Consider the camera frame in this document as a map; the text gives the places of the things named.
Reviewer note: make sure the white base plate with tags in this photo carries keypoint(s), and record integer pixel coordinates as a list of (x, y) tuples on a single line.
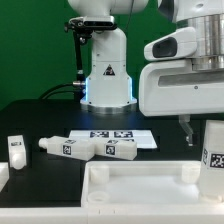
[(143, 138)]

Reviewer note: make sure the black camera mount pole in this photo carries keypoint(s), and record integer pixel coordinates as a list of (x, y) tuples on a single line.
[(80, 73)]

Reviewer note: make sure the white left corner block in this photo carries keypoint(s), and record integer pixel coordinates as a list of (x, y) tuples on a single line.
[(4, 174)]

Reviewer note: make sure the white desk top panel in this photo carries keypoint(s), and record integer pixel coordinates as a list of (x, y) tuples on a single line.
[(144, 183)]

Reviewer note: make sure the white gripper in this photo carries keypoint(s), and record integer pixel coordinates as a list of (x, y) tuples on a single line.
[(173, 88)]

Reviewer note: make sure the white front rail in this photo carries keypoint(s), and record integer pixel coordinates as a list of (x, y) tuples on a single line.
[(75, 215)]

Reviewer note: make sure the black camera on mount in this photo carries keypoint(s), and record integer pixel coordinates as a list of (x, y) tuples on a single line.
[(88, 24)]

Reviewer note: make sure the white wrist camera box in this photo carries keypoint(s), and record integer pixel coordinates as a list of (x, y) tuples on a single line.
[(179, 44)]

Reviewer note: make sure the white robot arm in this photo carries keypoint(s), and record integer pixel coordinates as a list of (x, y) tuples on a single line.
[(108, 88)]

